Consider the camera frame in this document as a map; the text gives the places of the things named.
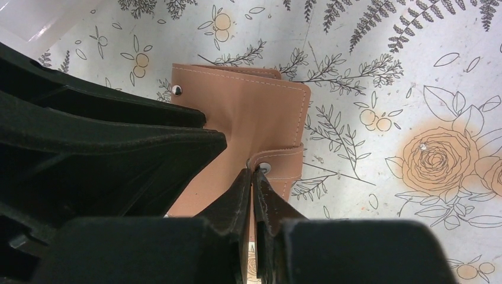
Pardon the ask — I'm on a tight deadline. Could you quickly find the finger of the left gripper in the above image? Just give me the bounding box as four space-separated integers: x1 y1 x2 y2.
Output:
1 93 226 227
1 44 206 128

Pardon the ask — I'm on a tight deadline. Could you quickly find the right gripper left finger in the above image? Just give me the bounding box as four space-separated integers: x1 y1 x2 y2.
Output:
32 169 252 283

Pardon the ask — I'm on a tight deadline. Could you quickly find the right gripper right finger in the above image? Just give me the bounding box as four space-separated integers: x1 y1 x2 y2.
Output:
252 170 455 283

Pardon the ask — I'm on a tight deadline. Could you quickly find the tan leather card holder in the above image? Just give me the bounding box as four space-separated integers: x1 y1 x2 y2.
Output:
168 64 311 217

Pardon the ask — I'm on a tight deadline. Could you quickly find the white plastic card box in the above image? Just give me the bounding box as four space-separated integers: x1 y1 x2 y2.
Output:
1 0 100 59

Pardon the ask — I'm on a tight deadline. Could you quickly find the floral table mat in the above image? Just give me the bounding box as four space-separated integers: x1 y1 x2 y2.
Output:
38 1 501 283

